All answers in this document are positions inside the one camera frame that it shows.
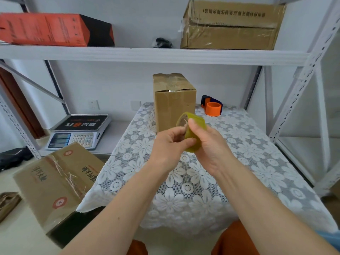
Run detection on black item in plastic bag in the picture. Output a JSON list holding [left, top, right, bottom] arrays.
[[153, 37, 173, 49]]

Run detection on brown paper bag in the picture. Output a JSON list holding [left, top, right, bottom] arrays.
[[0, 192, 22, 223]]

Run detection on person's right hand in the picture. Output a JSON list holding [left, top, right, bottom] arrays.
[[187, 118, 234, 178]]

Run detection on printed brown cardboard box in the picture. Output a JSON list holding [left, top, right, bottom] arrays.
[[13, 142, 105, 233]]

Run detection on person's right forearm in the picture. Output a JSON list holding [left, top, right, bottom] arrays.
[[212, 167, 340, 255]]

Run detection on electronic weighing scale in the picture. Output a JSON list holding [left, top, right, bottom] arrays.
[[45, 114, 112, 151]]

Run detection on orange tape dispenser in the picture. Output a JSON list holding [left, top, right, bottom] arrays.
[[200, 95, 223, 117]]

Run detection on person's left hand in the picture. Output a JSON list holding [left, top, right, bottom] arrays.
[[148, 126, 197, 173]]

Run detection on large brown cardboard box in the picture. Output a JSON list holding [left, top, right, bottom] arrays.
[[180, 0, 287, 51]]

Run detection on yellow tape roll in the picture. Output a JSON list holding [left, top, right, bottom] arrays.
[[176, 112, 208, 153]]

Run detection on orange and black carton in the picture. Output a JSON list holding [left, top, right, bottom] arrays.
[[0, 12, 115, 47]]

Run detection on white floral lace tablecloth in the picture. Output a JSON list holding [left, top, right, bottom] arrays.
[[75, 102, 339, 237]]

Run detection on brown wooden door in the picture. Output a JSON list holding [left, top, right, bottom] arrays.
[[0, 67, 46, 140]]

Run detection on person's left forearm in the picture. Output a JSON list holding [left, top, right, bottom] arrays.
[[60, 162, 176, 255]]

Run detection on black bag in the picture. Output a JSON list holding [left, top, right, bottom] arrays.
[[0, 146, 34, 172]]

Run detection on blue cloth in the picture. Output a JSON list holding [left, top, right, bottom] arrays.
[[315, 230, 340, 251]]

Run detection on small brown cardboard box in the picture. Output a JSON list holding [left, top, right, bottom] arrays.
[[152, 73, 197, 133]]

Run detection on person's orange trousers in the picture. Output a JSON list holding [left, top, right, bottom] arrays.
[[125, 220, 260, 255]]

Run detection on white metal shelving rack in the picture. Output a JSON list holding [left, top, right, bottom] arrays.
[[0, 0, 340, 197], [276, 63, 340, 197]]

